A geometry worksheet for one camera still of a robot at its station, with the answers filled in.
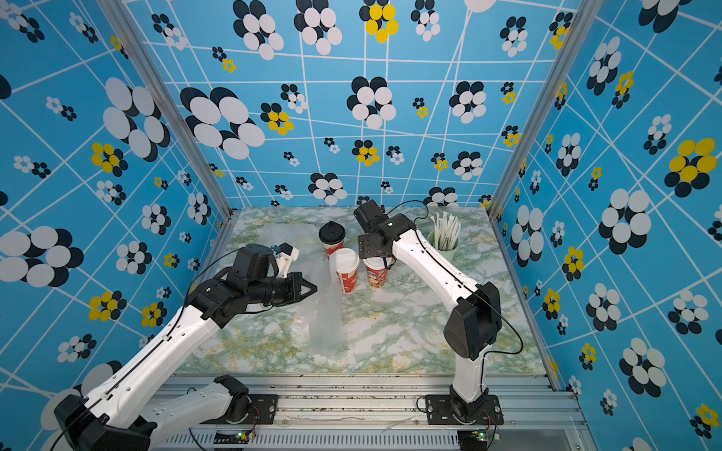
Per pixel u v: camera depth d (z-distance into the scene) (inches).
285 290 24.6
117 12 26.9
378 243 22.6
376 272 34.2
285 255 25.9
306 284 27.1
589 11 26.7
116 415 14.9
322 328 29.7
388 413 28.9
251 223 45.9
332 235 35.8
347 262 33.1
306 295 26.6
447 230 36.8
